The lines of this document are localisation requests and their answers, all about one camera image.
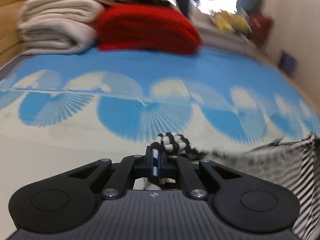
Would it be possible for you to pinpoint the black white striped garment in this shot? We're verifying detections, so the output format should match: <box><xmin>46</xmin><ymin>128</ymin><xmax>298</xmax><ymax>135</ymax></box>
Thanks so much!
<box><xmin>151</xmin><ymin>133</ymin><xmax>319</xmax><ymax>239</ymax></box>

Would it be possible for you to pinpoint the blue patterned bed sheet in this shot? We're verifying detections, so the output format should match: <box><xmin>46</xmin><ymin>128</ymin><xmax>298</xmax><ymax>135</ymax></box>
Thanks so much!
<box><xmin>0</xmin><ymin>47</ymin><xmax>320</xmax><ymax>181</ymax></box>

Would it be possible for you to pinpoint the red folded blanket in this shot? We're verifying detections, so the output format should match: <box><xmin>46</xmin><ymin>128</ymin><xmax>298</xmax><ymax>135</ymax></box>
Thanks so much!
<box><xmin>95</xmin><ymin>4</ymin><xmax>202</xmax><ymax>55</ymax></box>

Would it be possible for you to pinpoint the yellow plush toy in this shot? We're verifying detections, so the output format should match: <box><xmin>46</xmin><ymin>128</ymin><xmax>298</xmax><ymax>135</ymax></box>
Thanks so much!
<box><xmin>211</xmin><ymin>11</ymin><xmax>251</xmax><ymax>35</ymax></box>

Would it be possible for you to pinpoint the cream folded quilt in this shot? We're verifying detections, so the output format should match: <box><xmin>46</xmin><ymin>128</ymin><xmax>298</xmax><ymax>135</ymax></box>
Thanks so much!
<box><xmin>17</xmin><ymin>0</ymin><xmax>104</xmax><ymax>55</ymax></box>

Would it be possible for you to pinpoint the dark red cushion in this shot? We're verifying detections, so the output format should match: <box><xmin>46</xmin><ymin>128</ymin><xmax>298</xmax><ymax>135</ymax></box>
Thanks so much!
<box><xmin>249</xmin><ymin>12</ymin><xmax>273</xmax><ymax>48</ymax></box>

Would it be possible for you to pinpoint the purple bag by wall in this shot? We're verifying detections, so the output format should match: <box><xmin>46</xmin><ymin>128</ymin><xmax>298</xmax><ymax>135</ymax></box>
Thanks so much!
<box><xmin>278</xmin><ymin>51</ymin><xmax>297</xmax><ymax>76</ymax></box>

